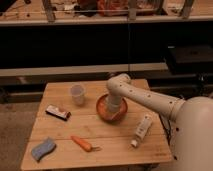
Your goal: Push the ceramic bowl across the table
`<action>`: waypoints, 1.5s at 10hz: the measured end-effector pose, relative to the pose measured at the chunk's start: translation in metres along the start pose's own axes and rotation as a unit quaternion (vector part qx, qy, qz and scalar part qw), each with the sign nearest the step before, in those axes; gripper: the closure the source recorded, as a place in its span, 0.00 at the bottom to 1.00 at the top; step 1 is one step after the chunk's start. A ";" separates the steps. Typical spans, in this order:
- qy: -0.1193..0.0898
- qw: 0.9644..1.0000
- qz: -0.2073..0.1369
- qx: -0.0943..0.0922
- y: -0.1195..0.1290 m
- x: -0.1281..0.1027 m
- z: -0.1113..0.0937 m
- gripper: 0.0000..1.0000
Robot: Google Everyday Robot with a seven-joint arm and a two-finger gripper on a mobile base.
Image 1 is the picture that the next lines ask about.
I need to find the orange ceramic bowl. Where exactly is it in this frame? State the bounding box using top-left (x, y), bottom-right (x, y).
top-left (96, 94), bottom-right (128, 123)

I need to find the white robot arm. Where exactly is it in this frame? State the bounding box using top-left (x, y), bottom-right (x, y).
top-left (106, 74), bottom-right (213, 171)

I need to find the clear plastic cup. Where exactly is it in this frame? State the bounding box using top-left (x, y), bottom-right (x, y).
top-left (70, 84), bottom-right (85, 106)

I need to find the white tube bottle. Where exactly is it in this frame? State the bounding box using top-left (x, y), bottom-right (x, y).
top-left (131, 115), bottom-right (152, 148)

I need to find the orange carrot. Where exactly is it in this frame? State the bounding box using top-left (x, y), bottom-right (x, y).
top-left (71, 136), bottom-right (101, 152)

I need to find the wooden table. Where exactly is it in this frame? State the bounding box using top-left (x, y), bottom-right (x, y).
top-left (21, 81), bottom-right (172, 171)

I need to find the dark candy bar wrapper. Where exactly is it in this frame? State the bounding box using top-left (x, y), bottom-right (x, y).
top-left (45, 105), bottom-right (71, 121)

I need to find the black box on shelf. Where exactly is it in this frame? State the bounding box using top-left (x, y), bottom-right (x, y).
top-left (165, 45), bottom-right (213, 74)

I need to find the blue sponge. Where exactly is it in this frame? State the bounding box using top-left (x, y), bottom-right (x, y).
top-left (31, 138), bottom-right (56, 162)

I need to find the metal shelf rack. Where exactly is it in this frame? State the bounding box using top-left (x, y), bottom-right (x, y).
top-left (0, 0), bottom-right (213, 77)

